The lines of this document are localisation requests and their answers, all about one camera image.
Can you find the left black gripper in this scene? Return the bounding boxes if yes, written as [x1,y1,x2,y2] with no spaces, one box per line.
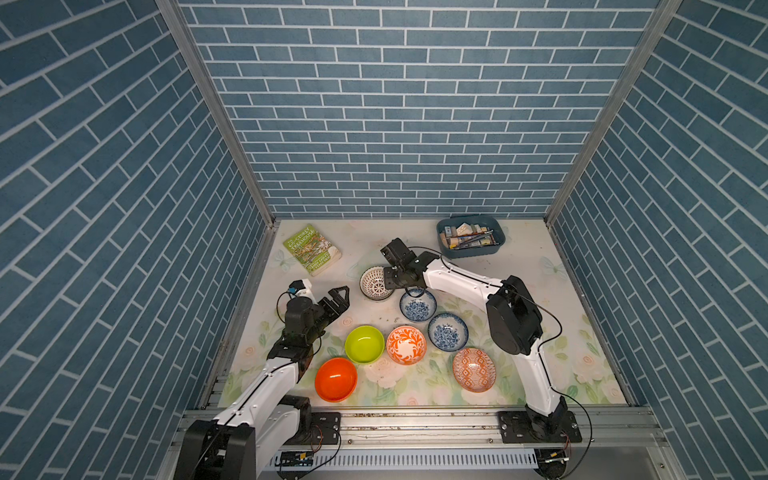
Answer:
[301,285,349,346]

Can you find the white brown patterned bowl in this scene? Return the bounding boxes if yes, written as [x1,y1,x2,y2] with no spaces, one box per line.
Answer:
[359,266,393,301]

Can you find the blue floral bowl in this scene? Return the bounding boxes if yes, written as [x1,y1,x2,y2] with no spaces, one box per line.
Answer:
[399,289,437,323]
[428,312,469,352]

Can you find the lime green bowl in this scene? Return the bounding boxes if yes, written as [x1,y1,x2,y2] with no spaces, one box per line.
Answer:
[344,325,386,365]

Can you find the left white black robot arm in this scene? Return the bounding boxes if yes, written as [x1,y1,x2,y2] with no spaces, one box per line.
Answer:
[173,280,350,479]

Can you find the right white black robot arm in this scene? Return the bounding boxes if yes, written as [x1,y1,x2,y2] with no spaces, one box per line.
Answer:
[381,238,569,442]

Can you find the green cover book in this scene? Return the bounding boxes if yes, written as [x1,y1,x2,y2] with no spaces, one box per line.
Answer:
[283,224,342,277]

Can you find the teal plastic bin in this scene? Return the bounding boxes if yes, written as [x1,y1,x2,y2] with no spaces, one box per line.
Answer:
[437,215,506,259]

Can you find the art supplies in bin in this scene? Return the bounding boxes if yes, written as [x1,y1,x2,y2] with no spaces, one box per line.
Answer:
[438,223,498,250]

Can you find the orange floral bowl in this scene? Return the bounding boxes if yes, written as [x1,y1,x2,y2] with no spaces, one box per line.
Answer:
[386,325,427,366]

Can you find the plain orange bowl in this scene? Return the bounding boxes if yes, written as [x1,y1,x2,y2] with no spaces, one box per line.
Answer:
[315,358,358,403]

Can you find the red geometric patterned bowl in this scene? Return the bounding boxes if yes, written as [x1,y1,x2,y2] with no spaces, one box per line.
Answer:
[452,347,497,393]

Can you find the left green circuit board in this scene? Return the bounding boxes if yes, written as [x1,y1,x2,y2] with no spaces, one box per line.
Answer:
[275,451,315,470]

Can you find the right circuit board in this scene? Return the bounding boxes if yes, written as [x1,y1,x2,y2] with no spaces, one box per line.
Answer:
[534,449,570,480]

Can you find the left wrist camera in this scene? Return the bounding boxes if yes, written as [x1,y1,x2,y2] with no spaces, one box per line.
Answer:
[287,279,316,302]

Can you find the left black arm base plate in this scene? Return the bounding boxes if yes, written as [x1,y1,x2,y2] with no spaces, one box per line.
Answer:
[285,412,341,448]

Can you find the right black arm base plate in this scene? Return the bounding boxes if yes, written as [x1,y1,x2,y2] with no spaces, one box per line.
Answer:
[497,410,583,445]

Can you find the aluminium mounting rail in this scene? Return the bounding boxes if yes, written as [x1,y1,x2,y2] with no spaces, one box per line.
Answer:
[161,405,667,451]

